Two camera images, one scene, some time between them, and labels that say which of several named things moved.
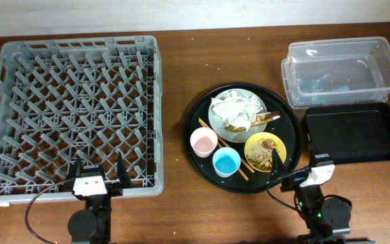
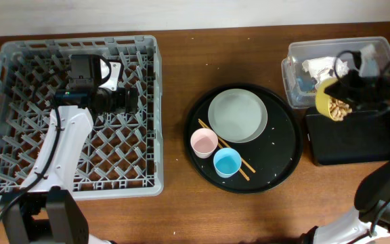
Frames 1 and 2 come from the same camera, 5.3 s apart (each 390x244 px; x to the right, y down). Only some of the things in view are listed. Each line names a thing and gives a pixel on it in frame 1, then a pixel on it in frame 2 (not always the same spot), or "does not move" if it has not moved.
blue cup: [226, 160] does not move
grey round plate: [236, 137] does not move
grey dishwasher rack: [53, 100] does not move
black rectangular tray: [353, 132] does not move
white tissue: [235, 110] to [325, 68]
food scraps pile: [260, 154] to [338, 109]
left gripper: [123, 181] to [123, 94]
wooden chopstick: [220, 146] does not move
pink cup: [203, 141] does not move
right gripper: [288, 184] to [345, 88]
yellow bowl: [280, 147] to [332, 107]
